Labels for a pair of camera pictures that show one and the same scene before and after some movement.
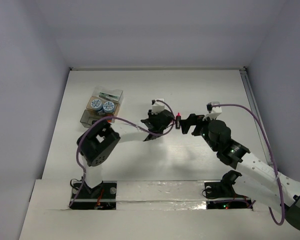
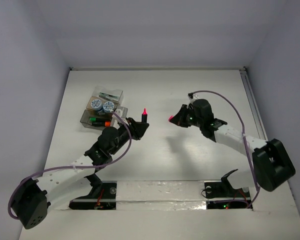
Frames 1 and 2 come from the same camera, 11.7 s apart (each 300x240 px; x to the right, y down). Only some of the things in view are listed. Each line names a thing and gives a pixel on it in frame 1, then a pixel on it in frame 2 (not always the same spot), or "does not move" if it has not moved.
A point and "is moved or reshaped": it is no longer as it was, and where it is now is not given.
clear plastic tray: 113,94 does not move
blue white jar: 108,107 does not move
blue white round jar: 96,105 does not move
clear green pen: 107,95 does not move
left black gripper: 162,119 → 135,127
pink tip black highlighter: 178,122 is moved or reshaped
